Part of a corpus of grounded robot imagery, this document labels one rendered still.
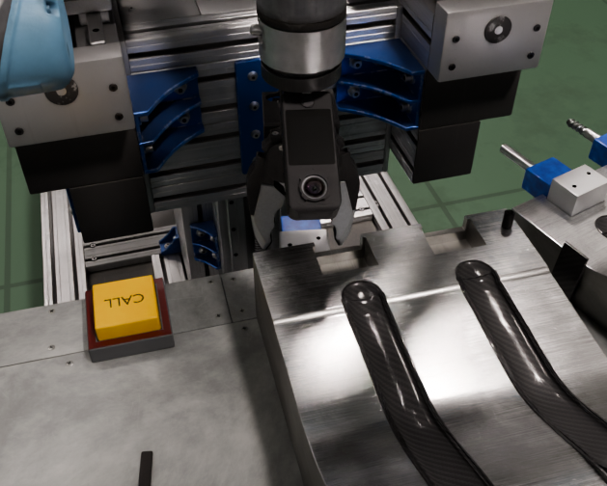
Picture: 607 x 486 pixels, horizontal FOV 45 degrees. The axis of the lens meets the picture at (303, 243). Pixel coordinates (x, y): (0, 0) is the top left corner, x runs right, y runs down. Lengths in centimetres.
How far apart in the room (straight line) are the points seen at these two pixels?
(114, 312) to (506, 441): 38
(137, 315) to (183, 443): 13
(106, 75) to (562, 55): 239
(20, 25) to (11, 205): 182
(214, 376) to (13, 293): 134
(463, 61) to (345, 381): 46
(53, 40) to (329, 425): 33
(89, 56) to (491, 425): 53
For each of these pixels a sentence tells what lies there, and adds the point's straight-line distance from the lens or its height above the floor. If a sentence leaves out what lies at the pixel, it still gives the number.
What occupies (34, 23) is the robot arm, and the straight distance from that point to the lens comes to 49.
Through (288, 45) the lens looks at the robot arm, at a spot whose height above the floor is 108.
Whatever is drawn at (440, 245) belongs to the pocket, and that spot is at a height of 86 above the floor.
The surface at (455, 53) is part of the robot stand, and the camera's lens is 92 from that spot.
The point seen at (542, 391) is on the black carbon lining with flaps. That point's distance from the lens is 63.
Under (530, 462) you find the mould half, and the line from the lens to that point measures 55.
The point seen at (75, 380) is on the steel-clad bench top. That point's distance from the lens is 74.
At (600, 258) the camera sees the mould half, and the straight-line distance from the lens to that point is 80.
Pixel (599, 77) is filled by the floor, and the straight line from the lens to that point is 292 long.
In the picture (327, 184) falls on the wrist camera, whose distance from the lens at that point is 62.
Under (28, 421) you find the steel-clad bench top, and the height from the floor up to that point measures 80.
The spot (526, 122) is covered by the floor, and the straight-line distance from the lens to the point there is 258.
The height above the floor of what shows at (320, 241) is 85.
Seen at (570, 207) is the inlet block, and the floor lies 86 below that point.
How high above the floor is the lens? 137
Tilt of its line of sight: 43 degrees down
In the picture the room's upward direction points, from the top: straight up
